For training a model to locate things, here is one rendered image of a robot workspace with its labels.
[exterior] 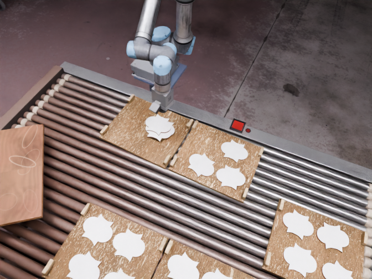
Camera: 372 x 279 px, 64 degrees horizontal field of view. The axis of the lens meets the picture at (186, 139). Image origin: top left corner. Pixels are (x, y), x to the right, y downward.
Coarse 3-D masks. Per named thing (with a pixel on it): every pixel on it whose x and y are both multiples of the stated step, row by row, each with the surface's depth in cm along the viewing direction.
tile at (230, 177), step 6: (222, 168) 152; (228, 168) 153; (216, 174) 150; (222, 174) 150; (228, 174) 151; (234, 174) 151; (240, 174) 151; (222, 180) 148; (228, 180) 149; (234, 180) 149; (240, 180) 149; (222, 186) 147; (228, 186) 147; (234, 186) 147
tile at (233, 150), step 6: (222, 144) 161; (228, 144) 161; (234, 144) 161; (240, 144) 162; (222, 150) 159; (228, 150) 159; (234, 150) 159; (240, 150) 160; (228, 156) 157; (234, 156) 157; (240, 156) 157; (246, 156) 158
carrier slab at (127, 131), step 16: (128, 112) 171; (144, 112) 172; (160, 112) 172; (112, 128) 164; (128, 128) 165; (144, 128) 165; (176, 128) 166; (128, 144) 159; (144, 144) 159; (160, 144) 160; (176, 144) 160; (160, 160) 154
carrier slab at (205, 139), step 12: (192, 132) 166; (204, 132) 166; (216, 132) 166; (192, 144) 161; (204, 144) 161; (216, 144) 162; (252, 144) 163; (180, 156) 156; (216, 156) 157; (252, 156) 159; (180, 168) 152; (216, 168) 153; (240, 168) 154; (252, 168) 154; (204, 180) 149; (216, 180) 149; (228, 192) 146; (240, 192) 146
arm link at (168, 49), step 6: (156, 48) 131; (162, 48) 131; (168, 48) 131; (174, 48) 134; (150, 54) 131; (156, 54) 131; (162, 54) 129; (168, 54) 129; (174, 54) 133; (150, 60) 133
